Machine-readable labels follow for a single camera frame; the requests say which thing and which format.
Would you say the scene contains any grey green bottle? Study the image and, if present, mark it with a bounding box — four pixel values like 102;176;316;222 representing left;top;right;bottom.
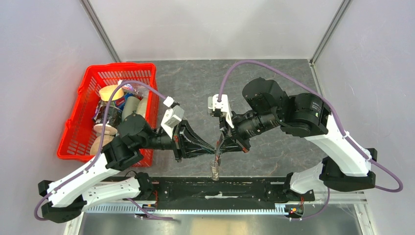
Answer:
121;96;140;121

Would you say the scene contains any red plastic basket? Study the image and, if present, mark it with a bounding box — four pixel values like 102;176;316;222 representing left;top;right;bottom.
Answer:
57;63;160;168

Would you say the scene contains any cream bottle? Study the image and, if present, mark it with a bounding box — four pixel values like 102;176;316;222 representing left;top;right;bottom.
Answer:
136;97;148;118

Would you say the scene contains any yellow lid dark jar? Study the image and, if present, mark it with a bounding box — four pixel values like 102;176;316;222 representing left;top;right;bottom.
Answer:
93;85;125;136

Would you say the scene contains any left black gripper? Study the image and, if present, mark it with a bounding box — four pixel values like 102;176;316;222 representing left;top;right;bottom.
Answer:
137;119;216;163

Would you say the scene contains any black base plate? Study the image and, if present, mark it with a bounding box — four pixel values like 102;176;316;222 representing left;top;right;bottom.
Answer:
122;176;315;211

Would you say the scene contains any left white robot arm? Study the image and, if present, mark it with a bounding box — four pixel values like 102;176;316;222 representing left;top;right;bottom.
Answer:
34;114;215;223

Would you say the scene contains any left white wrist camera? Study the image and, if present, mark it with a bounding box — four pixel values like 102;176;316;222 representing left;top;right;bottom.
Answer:
161;96;184;139

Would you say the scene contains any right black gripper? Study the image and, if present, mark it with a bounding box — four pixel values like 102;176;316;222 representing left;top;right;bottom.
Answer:
216;109;281;154

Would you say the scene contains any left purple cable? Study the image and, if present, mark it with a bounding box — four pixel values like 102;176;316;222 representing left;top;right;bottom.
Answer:
33;80;176;222

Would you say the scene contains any grey red key holder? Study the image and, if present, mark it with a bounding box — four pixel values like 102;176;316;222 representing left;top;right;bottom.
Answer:
209;141;221;181

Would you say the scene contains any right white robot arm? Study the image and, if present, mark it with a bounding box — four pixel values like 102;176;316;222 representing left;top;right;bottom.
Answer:
207;78;377;200

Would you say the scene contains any wooden spool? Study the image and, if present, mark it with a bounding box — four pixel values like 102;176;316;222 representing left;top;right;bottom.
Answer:
90;135;114;156

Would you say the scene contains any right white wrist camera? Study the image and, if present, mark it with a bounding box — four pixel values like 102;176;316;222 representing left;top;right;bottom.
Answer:
207;94;234;128

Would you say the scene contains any white slotted cable duct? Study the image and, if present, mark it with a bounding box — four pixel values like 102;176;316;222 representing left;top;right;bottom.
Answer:
86;202;290;216

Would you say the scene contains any clear plastic bottle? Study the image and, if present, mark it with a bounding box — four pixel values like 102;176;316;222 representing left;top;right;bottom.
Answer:
120;83;149;99

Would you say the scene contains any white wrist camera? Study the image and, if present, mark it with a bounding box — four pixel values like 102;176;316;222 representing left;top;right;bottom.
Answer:
207;94;234;128
161;96;184;139

